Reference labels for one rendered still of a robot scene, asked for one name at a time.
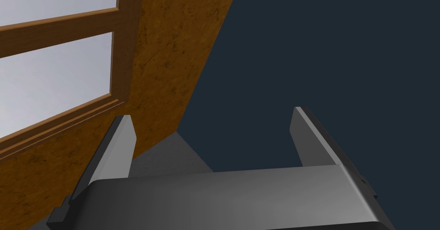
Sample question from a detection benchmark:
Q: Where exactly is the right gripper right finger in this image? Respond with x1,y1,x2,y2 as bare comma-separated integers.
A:
289,106,361,179

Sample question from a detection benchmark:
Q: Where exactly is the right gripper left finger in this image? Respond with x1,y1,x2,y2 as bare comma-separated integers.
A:
69,114,138,201

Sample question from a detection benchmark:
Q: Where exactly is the wooden framed window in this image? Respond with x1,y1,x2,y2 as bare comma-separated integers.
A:
0,0,145,162

